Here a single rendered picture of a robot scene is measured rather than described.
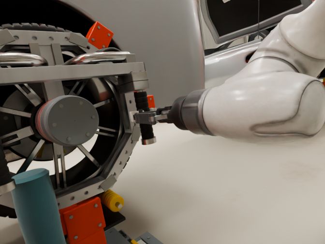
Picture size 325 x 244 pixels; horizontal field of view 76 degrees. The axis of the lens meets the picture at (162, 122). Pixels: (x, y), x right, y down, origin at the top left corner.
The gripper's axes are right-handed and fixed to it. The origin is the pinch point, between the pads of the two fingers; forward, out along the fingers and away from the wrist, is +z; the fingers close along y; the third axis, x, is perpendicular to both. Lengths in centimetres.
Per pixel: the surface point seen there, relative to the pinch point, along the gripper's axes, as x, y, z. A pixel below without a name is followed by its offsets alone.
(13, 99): 12, -27, 46
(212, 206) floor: -83, 77, 51
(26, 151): -8, -27, 46
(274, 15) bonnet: 94, 320, 97
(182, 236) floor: -83, 40, 45
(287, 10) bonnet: 95, 320, 79
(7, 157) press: -71, -43, 502
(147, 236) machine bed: -75, 20, 52
